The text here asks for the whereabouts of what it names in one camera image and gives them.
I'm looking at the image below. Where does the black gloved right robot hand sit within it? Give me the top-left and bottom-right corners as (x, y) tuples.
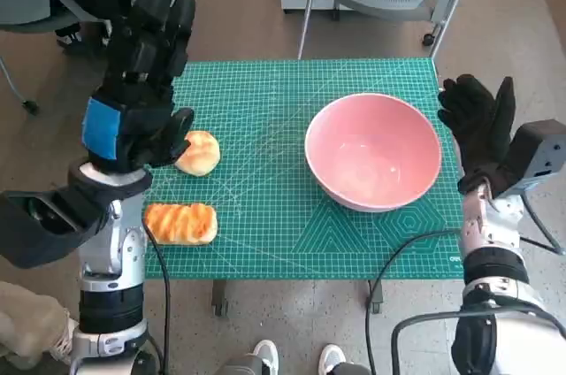
(437, 74), (517, 197)

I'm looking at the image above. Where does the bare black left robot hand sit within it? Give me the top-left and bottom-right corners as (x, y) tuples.
(81, 0), (196, 172)

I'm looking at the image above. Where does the round toy bread bun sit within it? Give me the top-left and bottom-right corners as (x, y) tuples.
(173, 129), (221, 178)

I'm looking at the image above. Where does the pink bowl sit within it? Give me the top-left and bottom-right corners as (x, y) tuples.
(303, 92), (443, 213)

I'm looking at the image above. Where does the rectangular toy bread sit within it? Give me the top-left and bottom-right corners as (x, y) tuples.
(144, 202), (218, 246)

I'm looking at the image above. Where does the green cutting mat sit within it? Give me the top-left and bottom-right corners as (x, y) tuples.
(143, 57), (463, 281)

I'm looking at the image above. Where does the black table leg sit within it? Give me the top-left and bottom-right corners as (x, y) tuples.
(366, 279), (384, 315)
(211, 279), (231, 318)

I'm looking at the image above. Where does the person in beige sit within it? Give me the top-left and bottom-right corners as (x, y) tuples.
(0, 279), (80, 370)

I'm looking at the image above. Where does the white sneaker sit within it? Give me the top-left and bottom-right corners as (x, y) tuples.
(252, 339), (280, 375)
(317, 343), (348, 375)

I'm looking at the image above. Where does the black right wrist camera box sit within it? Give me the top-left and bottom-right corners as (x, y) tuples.
(497, 119), (566, 199)

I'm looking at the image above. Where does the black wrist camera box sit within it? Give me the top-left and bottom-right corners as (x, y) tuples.
(497, 119), (566, 199)
(0, 188), (111, 269)

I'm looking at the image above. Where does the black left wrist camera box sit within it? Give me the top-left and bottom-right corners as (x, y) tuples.
(0, 188), (111, 269)

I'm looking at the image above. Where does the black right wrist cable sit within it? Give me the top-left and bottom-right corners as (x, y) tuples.
(365, 195), (566, 375)

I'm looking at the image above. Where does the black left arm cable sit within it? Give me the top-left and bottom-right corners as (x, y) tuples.
(143, 219), (172, 375)

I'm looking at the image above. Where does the black right shoulder cable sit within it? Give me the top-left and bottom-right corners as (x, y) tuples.
(391, 308), (566, 375)

